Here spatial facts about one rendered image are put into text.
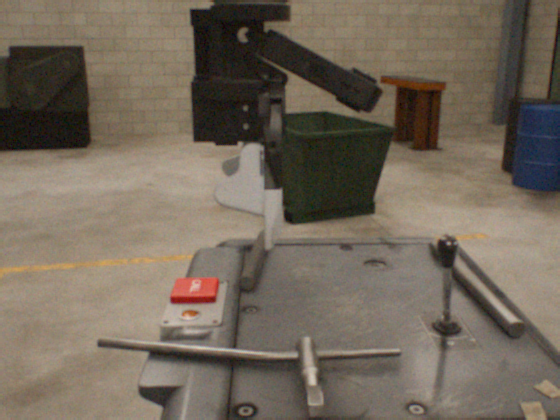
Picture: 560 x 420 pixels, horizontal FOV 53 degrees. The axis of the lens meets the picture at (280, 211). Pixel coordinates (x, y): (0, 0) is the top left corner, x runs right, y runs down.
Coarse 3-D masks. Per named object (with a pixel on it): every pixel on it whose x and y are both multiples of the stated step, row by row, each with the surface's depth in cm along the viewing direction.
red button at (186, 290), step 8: (176, 280) 79; (184, 280) 78; (192, 280) 78; (200, 280) 78; (208, 280) 78; (216, 280) 78; (176, 288) 76; (184, 288) 76; (192, 288) 76; (200, 288) 76; (208, 288) 76; (216, 288) 76; (176, 296) 74; (184, 296) 74; (192, 296) 74; (200, 296) 74; (208, 296) 74; (216, 296) 75
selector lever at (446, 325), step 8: (448, 272) 59; (448, 280) 61; (448, 288) 62; (448, 296) 63; (448, 304) 64; (448, 312) 65; (440, 320) 67; (448, 320) 66; (440, 328) 67; (448, 328) 67; (456, 328) 67
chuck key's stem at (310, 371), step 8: (296, 344) 61; (304, 344) 60; (312, 344) 60; (304, 352) 59; (312, 352) 59; (304, 360) 57; (312, 360) 57; (304, 368) 56; (312, 368) 56; (320, 368) 57; (304, 376) 56; (312, 376) 55; (320, 376) 56; (304, 384) 56; (312, 384) 54; (312, 392) 53; (320, 392) 53; (312, 400) 51; (320, 400) 51; (312, 408) 51; (320, 408) 51; (312, 416) 51; (320, 416) 51
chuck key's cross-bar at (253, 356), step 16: (160, 352) 62; (176, 352) 61; (192, 352) 61; (208, 352) 61; (224, 352) 60; (240, 352) 60; (256, 352) 60; (272, 352) 60; (288, 352) 60; (320, 352) 60; (336, 352) 60; (352, 352) 60; (368, 352) 60; (384, 352) 60; (400, 352) 60
